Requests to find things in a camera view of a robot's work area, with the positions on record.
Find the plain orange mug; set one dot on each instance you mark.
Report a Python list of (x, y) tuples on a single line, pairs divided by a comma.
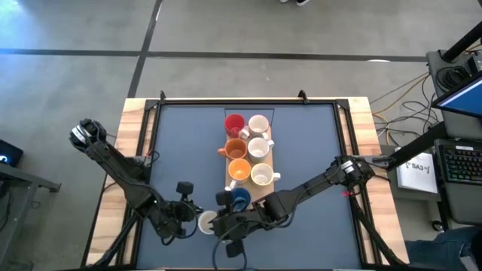
[(235, 148)]

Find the person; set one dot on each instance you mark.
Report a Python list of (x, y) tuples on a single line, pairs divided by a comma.
[(440, 248)]

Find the grey-green tile patterned mug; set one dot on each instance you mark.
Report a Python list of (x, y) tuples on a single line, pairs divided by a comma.
[(258, 148)]

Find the black diagonal support beam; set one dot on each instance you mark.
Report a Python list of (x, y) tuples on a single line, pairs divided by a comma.
[(414, 145)]

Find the white SA3 paper sign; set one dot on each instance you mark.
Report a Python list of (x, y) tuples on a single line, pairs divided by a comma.
[(418, 177)]

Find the monitor with blue screen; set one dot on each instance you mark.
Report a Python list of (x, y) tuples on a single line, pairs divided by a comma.
[(461, 99)]

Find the white ceramic mug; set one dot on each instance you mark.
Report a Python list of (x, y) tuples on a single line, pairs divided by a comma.
[(258, 123)]

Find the grey metal desk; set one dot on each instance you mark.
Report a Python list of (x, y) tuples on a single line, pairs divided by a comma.
[(26, 184)]

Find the red lattice patterned mug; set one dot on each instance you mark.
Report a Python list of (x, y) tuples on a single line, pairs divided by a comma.
[(206, 224)]

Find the grey equipment cart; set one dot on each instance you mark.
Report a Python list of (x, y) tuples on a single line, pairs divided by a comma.
[(437, 94)]

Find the black device with light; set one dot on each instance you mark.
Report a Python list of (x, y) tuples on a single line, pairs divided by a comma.
[(9, 152)]

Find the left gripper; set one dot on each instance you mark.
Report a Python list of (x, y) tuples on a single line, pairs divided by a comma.
[(175, 220)]

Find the blue-grey table mat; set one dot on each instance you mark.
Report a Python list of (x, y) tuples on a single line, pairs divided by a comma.
[(180, 124)]

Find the black frame wooden shelf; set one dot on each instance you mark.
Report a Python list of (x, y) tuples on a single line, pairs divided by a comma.
[(260, 192)]

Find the orange leaf patterned mug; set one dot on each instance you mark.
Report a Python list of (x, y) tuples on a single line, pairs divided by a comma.
[(262, 175)]

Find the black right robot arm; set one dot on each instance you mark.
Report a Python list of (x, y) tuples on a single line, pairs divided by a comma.
[(301, 192)]

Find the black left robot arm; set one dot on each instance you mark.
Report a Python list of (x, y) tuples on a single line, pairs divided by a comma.
[(120, 169)]

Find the black aluminium table frame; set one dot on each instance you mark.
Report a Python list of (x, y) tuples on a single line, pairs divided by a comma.
[(188, 101)]

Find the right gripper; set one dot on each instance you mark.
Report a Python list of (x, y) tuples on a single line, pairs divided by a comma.
[(237, 226)]

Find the black pole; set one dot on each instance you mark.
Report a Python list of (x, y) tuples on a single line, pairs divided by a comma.
[(465, 41)]

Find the red and white mug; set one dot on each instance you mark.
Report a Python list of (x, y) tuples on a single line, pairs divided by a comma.
[(233, 122)]

